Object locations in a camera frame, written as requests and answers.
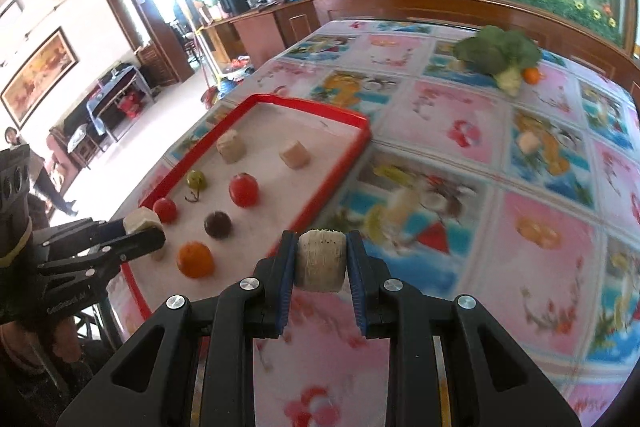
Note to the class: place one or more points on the small orange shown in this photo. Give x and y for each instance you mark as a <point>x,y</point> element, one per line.
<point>531,75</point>

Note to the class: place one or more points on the wooden counter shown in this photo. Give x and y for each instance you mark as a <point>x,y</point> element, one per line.
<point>400,7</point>

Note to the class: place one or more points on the dark plum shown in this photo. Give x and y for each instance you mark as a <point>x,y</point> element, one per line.
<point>218,224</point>

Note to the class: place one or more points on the beige cob piece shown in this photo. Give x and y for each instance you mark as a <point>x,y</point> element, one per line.
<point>142,222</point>
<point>295,154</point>
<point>320,267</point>
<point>231,147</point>

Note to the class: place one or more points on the person's left hand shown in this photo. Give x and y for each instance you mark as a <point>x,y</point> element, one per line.
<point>45,344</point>

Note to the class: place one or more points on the red tomato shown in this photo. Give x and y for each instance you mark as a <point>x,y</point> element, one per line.
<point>165,209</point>
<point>243,189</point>

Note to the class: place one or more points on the pale cob piece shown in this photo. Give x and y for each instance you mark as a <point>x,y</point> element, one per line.
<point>527,141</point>

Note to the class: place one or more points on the green broccoli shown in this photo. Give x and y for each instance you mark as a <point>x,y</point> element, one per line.
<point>495,52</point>

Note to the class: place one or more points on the framed wall painting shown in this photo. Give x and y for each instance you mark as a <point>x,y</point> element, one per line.
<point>40,74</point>

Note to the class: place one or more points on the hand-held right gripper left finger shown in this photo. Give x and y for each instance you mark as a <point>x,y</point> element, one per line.
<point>286,277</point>

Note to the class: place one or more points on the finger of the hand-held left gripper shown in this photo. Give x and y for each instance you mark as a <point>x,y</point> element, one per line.
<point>135,244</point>
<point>80,229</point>

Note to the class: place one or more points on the green apple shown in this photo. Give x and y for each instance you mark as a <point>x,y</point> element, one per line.
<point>196,179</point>

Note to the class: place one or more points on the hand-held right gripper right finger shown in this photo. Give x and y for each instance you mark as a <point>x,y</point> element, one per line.
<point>356,277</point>

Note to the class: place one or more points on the red broom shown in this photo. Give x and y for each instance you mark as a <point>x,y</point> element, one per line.
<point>209,94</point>

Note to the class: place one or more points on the red plastic tray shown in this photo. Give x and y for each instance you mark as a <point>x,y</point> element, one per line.
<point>280,127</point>

